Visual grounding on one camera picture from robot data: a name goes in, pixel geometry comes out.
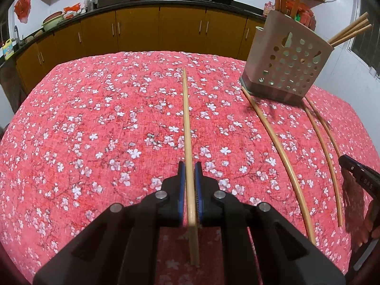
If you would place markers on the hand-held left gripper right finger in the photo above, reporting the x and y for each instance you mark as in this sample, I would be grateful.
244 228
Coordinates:
199 196

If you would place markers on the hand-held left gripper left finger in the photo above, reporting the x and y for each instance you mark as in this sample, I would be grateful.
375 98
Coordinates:
181 196

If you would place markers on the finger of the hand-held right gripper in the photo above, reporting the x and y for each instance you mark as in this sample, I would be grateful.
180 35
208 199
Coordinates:
362 175
363 258

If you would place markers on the beige perforated utensil holder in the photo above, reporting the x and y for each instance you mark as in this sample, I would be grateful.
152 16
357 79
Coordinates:
273 26

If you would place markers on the red floral tablecloth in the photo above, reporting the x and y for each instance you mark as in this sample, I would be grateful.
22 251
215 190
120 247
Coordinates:
104 154

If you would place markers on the barred window large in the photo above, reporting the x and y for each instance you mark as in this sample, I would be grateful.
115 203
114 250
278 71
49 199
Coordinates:
366 35

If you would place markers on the wooden lower cabinets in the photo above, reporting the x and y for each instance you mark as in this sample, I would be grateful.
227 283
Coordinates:
133 29

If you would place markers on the red bag over thermoses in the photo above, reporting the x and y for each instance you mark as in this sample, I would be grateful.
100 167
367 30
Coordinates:
292 6

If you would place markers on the black kitchen countertop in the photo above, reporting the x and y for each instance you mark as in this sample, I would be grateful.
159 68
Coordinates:
118 4

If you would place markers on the red bag on basin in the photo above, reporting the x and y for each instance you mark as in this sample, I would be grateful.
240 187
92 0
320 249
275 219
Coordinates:
72 10

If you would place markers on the clear plastic bag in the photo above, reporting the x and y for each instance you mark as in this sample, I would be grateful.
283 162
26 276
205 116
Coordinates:
90 0

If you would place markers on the green basin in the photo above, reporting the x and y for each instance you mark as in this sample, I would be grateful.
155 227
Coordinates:
52 22

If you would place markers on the yellow detergent bottle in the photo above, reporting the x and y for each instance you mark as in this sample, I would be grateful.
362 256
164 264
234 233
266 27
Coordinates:
8 50

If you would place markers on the metal faucet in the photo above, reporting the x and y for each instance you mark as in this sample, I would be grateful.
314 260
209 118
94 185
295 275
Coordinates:
17 35

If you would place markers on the red hanging plastic bag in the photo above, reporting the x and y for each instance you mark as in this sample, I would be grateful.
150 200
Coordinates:
23 7

